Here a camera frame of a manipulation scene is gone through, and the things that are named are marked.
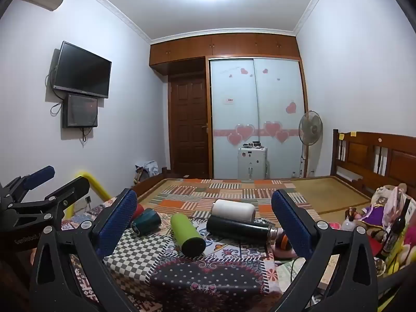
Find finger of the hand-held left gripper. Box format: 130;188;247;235
0;165;56;203
6;176;91;222

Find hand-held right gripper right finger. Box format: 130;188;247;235
271;188;379;312

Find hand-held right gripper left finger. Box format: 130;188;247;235
29;188;139;312

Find dark green cup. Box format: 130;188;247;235
131;208;162;236

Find white cup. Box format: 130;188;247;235
211;199;256;223

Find orange and black round gadget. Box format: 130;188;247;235
275;230;298;261

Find yellow padded pipe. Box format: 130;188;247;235
65;171;113;219

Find grey checkered cloth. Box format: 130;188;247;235
103;226;175;283

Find straw bed mat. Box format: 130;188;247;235
138;175;372;225

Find black thermos flask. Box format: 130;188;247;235
206;215;283;246

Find clear bottle with dark cap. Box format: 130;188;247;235
341;216;358;232

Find pile of clothes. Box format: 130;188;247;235
134;160;160;183

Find small white cabinet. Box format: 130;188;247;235
237;146;269;181

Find green cylindrical bottle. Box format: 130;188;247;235
170;213;206;257

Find patchwork blanket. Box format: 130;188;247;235
138;179;308;222

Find stuffed toy in purple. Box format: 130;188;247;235
351;185;411;235

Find standing fan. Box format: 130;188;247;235
298;110;323;178

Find floral printed blanket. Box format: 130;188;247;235
62;198;281;312

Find dark glass bottle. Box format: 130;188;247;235
383;208;407;261

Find pink bag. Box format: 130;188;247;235
382;187;407;222

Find sliding door wardrobe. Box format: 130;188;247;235
207;57;308;180

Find brown wooden door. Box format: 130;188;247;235
168;75;209;175

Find wooden overhead cabinets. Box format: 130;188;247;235
149;33;300;76

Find small wall-mounted monitor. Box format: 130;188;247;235
62;94;99;128

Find black wall cable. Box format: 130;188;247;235
45;67;64;116

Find wooden bed frame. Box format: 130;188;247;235
130;129;416;225

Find wall-mounted television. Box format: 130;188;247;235
53;41;112;99

